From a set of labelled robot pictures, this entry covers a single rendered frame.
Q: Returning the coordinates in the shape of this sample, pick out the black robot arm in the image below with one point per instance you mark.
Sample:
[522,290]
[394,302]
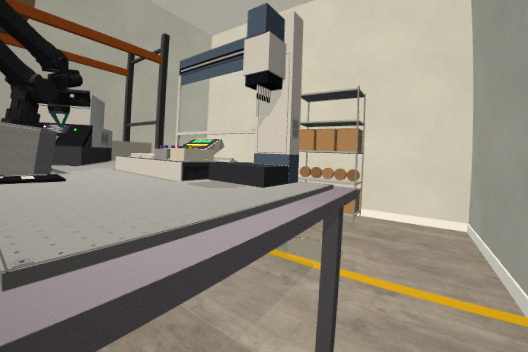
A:
[39,89]

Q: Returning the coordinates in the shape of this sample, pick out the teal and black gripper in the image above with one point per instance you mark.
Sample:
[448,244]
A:
[54,108]

